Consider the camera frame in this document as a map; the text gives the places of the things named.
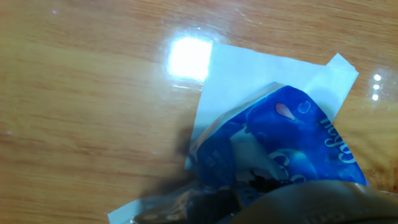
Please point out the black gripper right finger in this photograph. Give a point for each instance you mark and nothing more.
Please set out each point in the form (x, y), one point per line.
(267, 183)

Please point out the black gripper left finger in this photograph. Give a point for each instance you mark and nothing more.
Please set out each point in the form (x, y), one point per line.
(211, 205)

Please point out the white napkin from blue pack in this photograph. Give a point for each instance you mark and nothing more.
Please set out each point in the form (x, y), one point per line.
(252, 152)

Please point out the blue plastic tissue pack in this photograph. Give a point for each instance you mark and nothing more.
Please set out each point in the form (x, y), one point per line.
(298, 137)

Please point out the loose white napkin, folded corner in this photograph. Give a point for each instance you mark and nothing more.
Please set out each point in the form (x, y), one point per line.
(245, 74)

